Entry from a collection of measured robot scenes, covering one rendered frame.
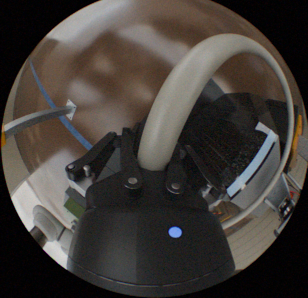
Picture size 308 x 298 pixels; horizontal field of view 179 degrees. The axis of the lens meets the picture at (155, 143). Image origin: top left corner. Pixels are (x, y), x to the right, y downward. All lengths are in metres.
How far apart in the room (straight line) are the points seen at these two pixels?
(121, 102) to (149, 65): 0.45
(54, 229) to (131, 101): 1.17
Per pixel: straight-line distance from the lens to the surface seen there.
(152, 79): 1.07
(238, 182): 0.44
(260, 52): 0.21
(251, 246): 5.88
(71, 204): 0.59
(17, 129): 1.07
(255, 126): 0.48
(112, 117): 1.14
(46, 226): 0.66
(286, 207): 0.84
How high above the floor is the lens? 1.03
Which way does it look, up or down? 70 degrees down
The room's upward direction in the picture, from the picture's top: 175 degrees counter-clockwise
